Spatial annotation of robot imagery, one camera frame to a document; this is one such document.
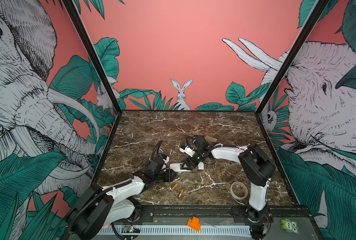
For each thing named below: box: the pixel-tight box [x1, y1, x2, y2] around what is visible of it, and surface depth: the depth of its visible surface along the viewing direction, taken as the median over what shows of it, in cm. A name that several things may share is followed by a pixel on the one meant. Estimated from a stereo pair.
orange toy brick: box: [187, 216, 201, 233], surface depth 72 cm
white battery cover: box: [197, 162, 204, 170], surface depth 92 cm
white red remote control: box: [170, 163, 191, 172], surface depth 90 cm
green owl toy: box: [280, 218, 300, 234], surface depth 72 cm
